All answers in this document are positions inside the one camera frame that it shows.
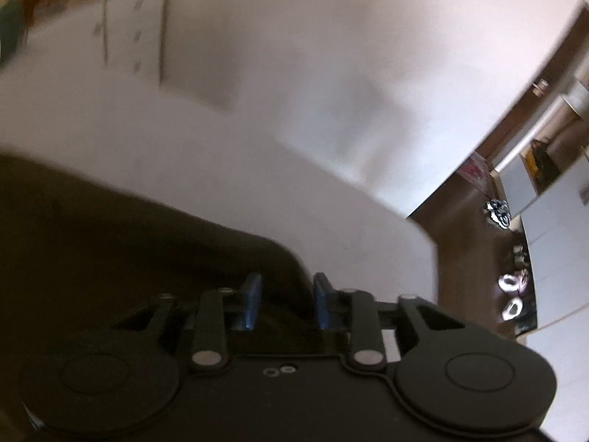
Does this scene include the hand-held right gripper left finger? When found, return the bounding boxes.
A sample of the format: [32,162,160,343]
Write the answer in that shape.
[108,271,264,371]

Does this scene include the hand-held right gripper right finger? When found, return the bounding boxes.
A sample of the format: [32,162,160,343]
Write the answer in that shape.
[313,271,480,372]

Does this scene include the olive brown pants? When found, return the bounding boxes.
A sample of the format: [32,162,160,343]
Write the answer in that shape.
[0,152,348,442]

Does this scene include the red patterned doormat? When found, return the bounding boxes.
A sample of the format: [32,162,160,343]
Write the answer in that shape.
[458,154,491,189]

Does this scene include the white shoe cabinet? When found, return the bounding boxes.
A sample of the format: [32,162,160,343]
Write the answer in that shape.
[494,80,589,346]

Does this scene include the white wardrobe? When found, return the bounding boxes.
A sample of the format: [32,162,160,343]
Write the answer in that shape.
[525,318,589,442]

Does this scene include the white drawer cabinet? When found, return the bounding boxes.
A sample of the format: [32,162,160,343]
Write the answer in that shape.
[102,0,169,82]

